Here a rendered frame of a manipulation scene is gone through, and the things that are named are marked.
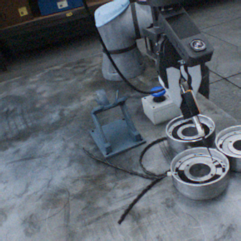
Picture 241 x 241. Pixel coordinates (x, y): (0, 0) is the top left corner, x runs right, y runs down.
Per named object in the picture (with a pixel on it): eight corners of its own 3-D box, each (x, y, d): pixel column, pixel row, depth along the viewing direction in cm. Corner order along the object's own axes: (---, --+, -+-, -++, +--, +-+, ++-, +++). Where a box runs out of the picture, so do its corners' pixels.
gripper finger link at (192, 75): (191, 87, 72) (182, 47, 68) (207, 98, 67) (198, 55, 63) (178, 93, 71) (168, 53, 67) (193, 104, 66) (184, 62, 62)
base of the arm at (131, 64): (98, 70, 123) (91, 44, 118) (137, 58, 126) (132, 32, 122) (110, 85, 110) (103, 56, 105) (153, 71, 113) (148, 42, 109)
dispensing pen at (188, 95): (210, 160, 62) (174, 76, 64) (201, 161, 66) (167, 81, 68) (220, 156, 63) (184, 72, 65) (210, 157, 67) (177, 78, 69)
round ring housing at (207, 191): (230, 163, 67) (228, 146, 66) (231, 204, 59) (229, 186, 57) (176, 163, 70) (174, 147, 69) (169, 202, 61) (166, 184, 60)
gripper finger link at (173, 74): (168, 97, 71) (166, 54, 67) (183, 108, 66) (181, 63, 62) (155, 101, 70) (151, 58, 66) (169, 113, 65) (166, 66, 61)
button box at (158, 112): (181, 115, 86) (178, 98, 84) (155, 125, 84) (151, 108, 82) (167, 103, 93) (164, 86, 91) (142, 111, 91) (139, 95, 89)
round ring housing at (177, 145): (171, 129, 81) (168, 115, 80) (216, 127, 79) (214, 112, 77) (165, 158, 72) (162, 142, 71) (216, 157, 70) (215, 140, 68)
